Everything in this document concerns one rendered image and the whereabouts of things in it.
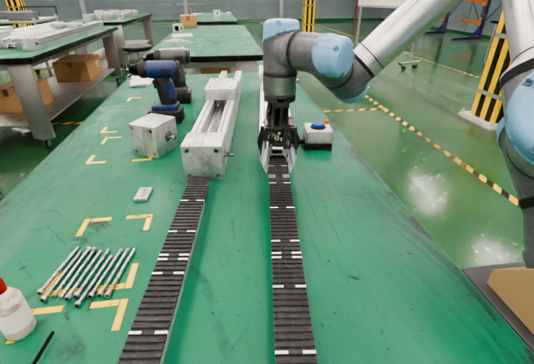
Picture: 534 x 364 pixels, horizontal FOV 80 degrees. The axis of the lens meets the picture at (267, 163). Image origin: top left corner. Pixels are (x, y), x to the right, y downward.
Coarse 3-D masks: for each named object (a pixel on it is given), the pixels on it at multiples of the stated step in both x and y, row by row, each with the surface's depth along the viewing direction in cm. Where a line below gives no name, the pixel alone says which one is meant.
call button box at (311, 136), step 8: (304, 128) 99; (312, 128) 97; (320, 128) 96; (328, 128) 97; (304, 136) 99; (312, 136) 95; (320, 136) 95; (328, 136) 95; (304, 144) 99; (312, 144) 97; (320, 144) 97; (328, 144) 97
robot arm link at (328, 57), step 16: (304, 32) 62; (288, 48) 62; (304, 48) 59; (320, 48) 57; (336, 48) 56; (352, 48) 59; (288, 64) 64; (304, 64) 61; (320, 64) 58; (336, 64) 57; (320, 80) 65; (336, 80) 64
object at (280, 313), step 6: (276, 312) 44; (282, 312) 45; (288, 312) 45; (294, 312) 45; (300, 312) 45; (306, 312) 45; (276, 318) 44; (282, 318) 44; (288, 318) 44; (294, 318) 44; (300, 318) 44; (306, 318) 44
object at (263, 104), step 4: (260, 84) 134; (260, 88) 128; (260, 92) 123; (260, 96) 118; (260, 100) 114; (264, 100) 114; (260, 104) 110; (264, 104) 110; (260, 108) 106; (264, 108) 106; (288, 108) 106; (260, 112) 103; (264, 112) 103; (288, 112) 102; (260, 116) 99; (264, 116) 99; (260, 120) 96; (260, 124) 93; (264, 124) 93; (260, 128) 91; (276, 148) 88; (280, 148) 88; (272, 152) 90; (276, 152) 90; (280, 152) 90; (284, 152) 89; (284, 156) 89; (260, 160) 90
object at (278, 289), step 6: (276, 288) 48; (282, 288) 48; (288, 288) 48; (294, 288) 48; (300, 288) 48; (276, 294) 47; (282, 294) 47; (288, 294) 47; (294, 294) 47; (300, 294) 47; (306, 294) 47
